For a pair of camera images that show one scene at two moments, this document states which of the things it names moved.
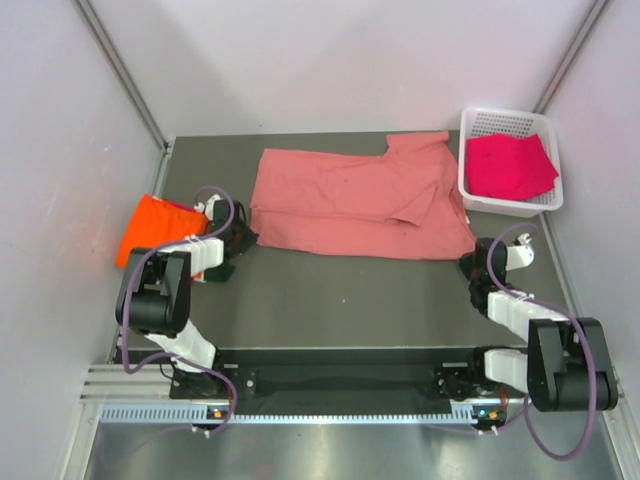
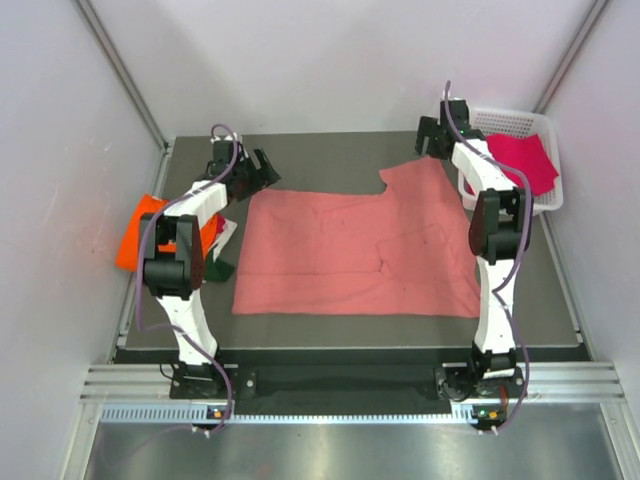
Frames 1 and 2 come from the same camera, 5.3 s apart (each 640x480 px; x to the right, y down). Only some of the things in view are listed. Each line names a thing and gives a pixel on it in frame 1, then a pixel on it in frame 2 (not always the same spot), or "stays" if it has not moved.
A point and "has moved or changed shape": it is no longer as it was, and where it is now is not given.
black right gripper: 465,264 -> 428,128
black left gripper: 250,237 -> 262,177
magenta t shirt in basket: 508,167 stays
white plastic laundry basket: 479,122 stays
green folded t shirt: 219,273 stays
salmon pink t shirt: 402,204 has moved or changed shape
